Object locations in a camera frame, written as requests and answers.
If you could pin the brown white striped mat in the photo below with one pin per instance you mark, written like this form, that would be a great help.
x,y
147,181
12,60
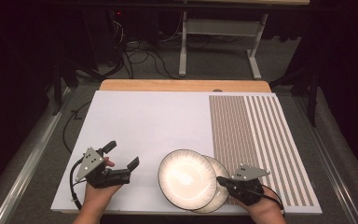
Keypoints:
x,y
245,124

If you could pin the white metal desk frame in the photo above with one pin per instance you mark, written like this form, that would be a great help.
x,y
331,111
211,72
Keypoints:
x,y
182,46

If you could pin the person's left hand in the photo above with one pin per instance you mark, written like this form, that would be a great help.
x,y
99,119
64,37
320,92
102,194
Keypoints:
x,y
101,194

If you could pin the white board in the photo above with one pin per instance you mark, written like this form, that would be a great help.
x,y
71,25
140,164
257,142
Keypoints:
x,y
136,124

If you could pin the wooden table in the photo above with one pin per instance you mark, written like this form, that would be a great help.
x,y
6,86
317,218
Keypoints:
x,y
183,85

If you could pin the black equipment box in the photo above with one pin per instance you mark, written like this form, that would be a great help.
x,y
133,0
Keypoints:
x,y
105,37

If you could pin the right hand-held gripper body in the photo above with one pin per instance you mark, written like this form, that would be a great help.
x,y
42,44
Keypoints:
x,y
247,189

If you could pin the aluminium floor rail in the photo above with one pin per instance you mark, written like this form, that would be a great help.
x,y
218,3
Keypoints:
x,y
28,168
329,168

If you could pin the white plate with dark rim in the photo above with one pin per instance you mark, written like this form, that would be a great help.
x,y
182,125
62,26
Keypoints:
x,y
221,199
186,179

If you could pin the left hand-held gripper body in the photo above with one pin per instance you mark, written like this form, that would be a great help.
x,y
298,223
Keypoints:
x,y
105,179

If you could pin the black stand leg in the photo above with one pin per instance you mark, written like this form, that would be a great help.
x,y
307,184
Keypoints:
x,y
313,99
57,90

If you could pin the person's right hand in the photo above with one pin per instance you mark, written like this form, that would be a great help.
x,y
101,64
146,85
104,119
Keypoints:
x,y
265,207

